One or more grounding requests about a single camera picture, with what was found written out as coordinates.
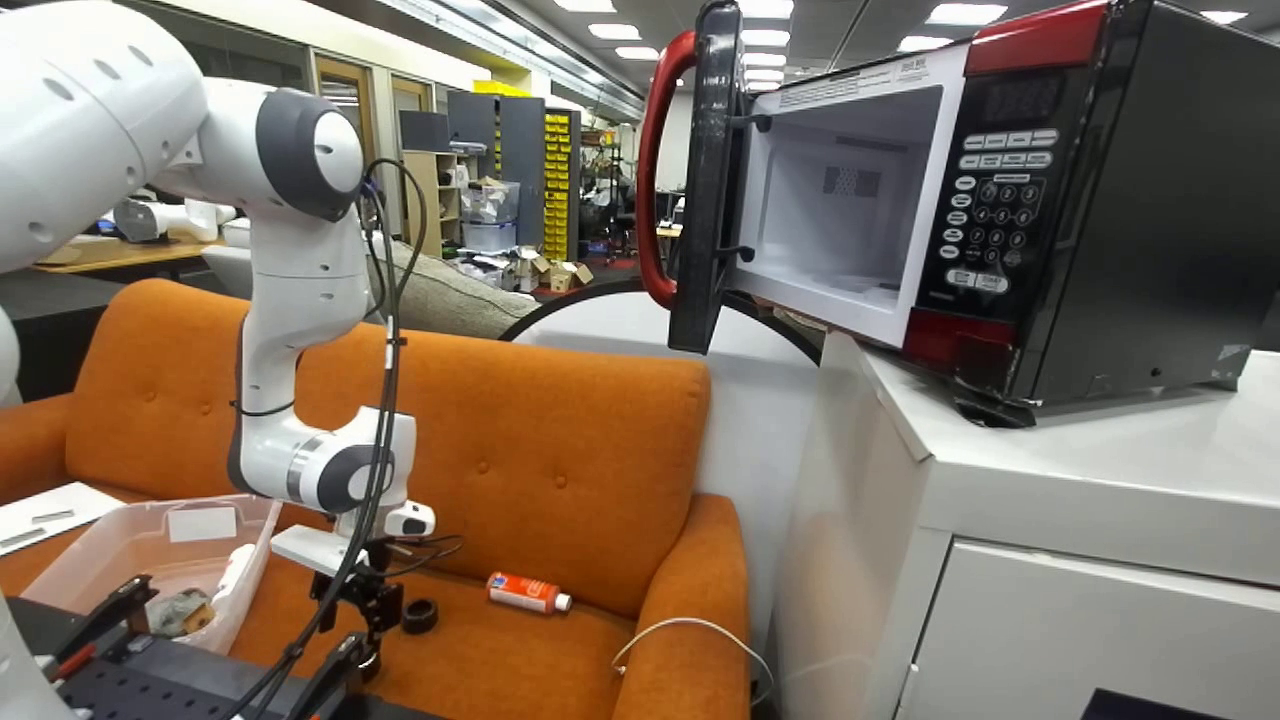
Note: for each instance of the stack of plastic bins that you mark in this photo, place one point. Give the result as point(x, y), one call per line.
point(490, 215)

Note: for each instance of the grey cushion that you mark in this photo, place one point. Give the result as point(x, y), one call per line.
point(450, 295)

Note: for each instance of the grey and brown object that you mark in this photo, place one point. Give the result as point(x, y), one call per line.
point(180, 612)

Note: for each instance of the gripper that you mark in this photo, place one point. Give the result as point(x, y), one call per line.
point(372, 598)

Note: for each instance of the orange and white bottle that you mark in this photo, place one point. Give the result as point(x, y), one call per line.
point(520, 591)

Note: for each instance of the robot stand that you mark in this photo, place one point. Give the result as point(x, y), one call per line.
point(170, 685)

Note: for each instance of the white cabinet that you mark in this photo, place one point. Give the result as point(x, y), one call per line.
point(1050, 520)

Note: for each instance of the dark grey cabinet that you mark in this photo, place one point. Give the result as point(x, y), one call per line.
point(520, 160)

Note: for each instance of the yellow parts bin rack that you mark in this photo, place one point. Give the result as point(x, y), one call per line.
point(558, 180)

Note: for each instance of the orange sofa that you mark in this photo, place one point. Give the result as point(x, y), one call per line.
point(560, 450)

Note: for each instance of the black and red microwave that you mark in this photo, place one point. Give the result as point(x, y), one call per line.
point(1150, 200)

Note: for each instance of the clear plastic storage box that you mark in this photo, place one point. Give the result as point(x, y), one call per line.
point(120, 550)

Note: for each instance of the white round board black rim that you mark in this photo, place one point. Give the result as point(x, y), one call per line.
point(750, 420)

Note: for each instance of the black clamp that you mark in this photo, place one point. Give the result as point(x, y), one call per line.
point(335, 670)
point(115, 600)

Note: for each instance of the wooden shelf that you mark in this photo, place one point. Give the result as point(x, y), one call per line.
point(425, 200)

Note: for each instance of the heap of cardboard boxes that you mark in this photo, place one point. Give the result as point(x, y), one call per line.
point(550, 270)

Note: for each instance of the wooden table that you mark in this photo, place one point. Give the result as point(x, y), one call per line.
point(110, 255)

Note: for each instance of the white cabinet door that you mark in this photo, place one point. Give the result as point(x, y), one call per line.
point(1080, 640)

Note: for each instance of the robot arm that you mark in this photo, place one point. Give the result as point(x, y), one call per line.
point(300, 250)

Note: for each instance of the microwave door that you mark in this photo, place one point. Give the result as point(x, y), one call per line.
point(712, 180)

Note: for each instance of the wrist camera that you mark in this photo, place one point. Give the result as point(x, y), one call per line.
point(305, 548)

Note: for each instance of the white paper sheet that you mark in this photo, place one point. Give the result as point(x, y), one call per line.
point(55, 508)

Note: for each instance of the white robot arm on table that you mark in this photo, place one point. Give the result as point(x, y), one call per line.
point(165, 218)

